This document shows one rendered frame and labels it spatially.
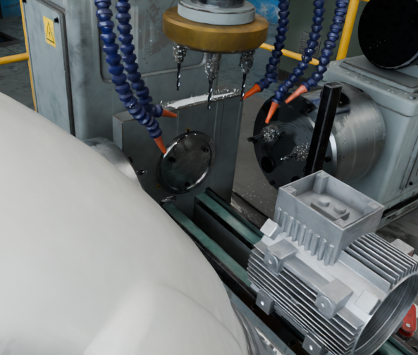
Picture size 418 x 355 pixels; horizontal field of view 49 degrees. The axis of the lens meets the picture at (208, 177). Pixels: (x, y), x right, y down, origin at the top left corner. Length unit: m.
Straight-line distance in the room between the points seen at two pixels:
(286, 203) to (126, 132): 0.34
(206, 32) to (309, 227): 0.33
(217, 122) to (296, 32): 3.45
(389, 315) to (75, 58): 0.71
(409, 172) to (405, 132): 0.14
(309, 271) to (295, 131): 0.41
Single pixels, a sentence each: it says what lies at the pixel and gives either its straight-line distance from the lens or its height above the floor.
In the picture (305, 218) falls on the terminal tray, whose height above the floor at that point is 1.12.
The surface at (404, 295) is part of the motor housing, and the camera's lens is 0.79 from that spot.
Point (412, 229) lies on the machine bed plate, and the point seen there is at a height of 0.80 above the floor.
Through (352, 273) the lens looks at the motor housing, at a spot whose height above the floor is 1.08.
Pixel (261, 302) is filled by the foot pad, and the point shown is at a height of 0.97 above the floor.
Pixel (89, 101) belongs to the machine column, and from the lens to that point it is 0.94.
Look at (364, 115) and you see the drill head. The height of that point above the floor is 1.13.
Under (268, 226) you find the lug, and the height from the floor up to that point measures 1.08.
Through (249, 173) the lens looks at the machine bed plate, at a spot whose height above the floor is 0.80.
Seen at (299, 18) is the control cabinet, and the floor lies 0.61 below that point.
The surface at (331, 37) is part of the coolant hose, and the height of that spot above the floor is 1.31.
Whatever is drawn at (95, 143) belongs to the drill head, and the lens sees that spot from 0.74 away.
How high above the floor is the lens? 1.51
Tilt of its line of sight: 32 degrees down
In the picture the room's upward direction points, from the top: 5 degrees clockwise
